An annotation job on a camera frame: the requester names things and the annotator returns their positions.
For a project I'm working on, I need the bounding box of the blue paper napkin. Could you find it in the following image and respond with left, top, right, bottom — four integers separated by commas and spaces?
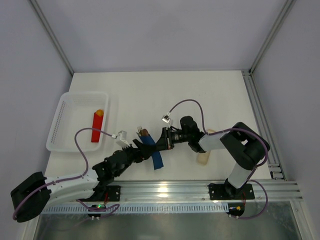
139, 135, 164, 170

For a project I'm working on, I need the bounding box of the brown wooden spoon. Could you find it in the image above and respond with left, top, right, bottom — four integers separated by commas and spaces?
141, 128, 149, 137

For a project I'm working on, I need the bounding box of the gold fork green handle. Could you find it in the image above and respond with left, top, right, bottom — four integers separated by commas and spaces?
137, 126, 143, 137

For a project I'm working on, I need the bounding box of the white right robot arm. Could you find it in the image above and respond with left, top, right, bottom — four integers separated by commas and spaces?
145, 116, 270, 200

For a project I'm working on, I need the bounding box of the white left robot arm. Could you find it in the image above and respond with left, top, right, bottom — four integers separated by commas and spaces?
10, 139, 158, 223

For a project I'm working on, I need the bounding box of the beige cutlery tray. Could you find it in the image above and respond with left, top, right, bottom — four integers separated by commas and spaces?
196, 135, 214, 166

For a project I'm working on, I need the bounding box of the red bottle orange cap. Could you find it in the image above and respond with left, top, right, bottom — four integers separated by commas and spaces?
91, 109, 104, 143

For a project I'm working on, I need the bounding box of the white plastic basket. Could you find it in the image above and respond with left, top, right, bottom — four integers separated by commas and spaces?
46, 91, 109, 153

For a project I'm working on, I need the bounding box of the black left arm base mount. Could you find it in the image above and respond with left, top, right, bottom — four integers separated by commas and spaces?
81, 185, 121, 202

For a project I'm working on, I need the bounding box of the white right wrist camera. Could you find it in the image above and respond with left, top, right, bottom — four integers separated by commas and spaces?
161, 114, 173, 127

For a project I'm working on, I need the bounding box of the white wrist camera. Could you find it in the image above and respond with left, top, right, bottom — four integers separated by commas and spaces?
161, 114, 173, 127
112, 130, 131, 149

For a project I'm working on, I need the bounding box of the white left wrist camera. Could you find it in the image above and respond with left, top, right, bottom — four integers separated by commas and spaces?
112, 130, 131, 149

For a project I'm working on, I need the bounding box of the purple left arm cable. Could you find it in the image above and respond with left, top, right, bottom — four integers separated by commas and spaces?
12, 127, 121, 222

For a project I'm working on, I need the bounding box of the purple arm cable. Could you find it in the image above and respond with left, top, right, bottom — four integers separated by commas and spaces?
167, 99, 270, 220
12, 127, 121, 222

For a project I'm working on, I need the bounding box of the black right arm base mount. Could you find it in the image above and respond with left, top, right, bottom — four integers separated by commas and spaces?
208, 183, 255, 201

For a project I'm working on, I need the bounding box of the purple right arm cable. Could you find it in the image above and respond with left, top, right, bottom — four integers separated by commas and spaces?
167, 99, 270, 220

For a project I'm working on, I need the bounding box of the white slotted cable duct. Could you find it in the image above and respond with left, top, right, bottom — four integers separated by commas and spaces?
42, 202, 229, 214

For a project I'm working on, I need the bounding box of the aluminium side rail right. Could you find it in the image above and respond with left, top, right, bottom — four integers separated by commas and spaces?
241, 70, 287, 181

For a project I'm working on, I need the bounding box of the aluminium table edge rail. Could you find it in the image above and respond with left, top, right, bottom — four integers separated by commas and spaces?
29, 179, 304, 205

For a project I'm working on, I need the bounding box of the aluminium frame post right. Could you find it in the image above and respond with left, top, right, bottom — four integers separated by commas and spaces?
248, 0, 296, 75

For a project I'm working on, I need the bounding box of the aluminium frame post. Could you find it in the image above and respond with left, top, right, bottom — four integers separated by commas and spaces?
248, 0, 296, 75
27, 0, 75, 76

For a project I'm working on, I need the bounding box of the aluminium frame post left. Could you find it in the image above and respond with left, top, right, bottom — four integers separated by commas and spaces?
27, 0, 75, 76

